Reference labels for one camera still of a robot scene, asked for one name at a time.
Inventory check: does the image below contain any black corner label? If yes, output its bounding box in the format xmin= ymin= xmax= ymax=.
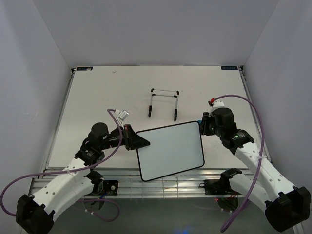
xmin=221 ymin=66 xmax=238 ymax=70
xmin=76 ymin=67 xmax=93 ymax=71

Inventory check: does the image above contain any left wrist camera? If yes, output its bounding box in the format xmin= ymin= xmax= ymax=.
xmin=114 ymin=109 xmax=130 ymax=121

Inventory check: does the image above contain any aluminium rail frame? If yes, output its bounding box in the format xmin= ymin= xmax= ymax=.
xmin=29 ymin=66 xmax=271 ymax=205

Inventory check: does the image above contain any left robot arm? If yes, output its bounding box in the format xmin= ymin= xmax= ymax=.
xmin=16 ymin=122 xmax=150 ymax=234

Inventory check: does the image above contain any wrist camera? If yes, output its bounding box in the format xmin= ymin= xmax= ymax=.
xmin=114 ymin=109 xmax=130 ymax=121
xmin=208 ymin=98 xmax=225 ymax=108

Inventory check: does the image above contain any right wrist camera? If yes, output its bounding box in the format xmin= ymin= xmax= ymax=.
xmin=208 ymin=98 xmax=225 ymax=108

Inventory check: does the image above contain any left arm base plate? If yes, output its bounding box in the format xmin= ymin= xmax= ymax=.
xmin=91 ymin=180 xmax=118 ymax=197

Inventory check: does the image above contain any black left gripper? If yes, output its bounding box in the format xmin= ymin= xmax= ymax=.
xmin=100 ymin=124 xmax=151 ymax=151

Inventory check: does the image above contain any small black-framed whiteboard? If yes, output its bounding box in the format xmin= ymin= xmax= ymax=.
xmin=136 ymin=121 xmax=205 ymax=182

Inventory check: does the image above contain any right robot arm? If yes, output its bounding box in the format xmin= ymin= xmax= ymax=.
xmin=199 ymin=107 xmax=311 ymax=232

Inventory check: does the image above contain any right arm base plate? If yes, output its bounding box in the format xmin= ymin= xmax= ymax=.
xmin=199 ymin=179 xmax=235 ymax=195

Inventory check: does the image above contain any metal wire board stand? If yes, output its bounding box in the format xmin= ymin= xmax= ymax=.
xmin=147 ymin=88 xmax=180 ymax=121

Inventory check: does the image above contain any right black corner label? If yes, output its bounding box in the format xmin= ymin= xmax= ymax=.
xmin=221 ymin=66 xmax=238 ymax=70

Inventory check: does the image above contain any left black corner label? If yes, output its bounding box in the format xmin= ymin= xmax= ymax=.
xmin=76 ymin=67 xmax=93 ymax=71

